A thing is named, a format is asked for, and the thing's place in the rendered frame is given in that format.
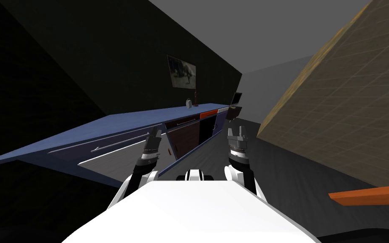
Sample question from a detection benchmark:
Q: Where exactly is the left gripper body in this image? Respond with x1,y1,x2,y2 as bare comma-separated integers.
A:
142,134,163,159

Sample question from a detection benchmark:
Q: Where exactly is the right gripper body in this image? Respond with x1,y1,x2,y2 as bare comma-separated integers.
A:
227,135,249,154

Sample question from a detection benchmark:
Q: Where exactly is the brown cupboard door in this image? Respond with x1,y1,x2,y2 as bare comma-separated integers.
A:
165,120,201,160

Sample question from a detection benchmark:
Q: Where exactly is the orange drawer front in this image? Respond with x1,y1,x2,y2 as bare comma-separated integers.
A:
199,109,219,119

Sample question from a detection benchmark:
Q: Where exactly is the blue kitchen cabinet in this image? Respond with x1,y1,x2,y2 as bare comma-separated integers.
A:
0,103,231,188

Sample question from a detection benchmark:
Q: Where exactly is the dark purple drawer front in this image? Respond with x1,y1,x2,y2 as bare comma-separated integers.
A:
47,124,164,162

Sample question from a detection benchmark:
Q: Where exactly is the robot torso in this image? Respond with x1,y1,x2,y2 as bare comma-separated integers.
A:
61,169,322,243

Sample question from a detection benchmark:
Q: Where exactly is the orange table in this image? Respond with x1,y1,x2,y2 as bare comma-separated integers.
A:
328,184,389,210

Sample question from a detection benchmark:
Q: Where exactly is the long silver drawer handle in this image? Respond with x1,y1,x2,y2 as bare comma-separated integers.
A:
91,133,150,153

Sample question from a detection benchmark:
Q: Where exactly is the dark framed wall picture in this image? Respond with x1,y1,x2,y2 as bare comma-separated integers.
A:
167,54,197,90

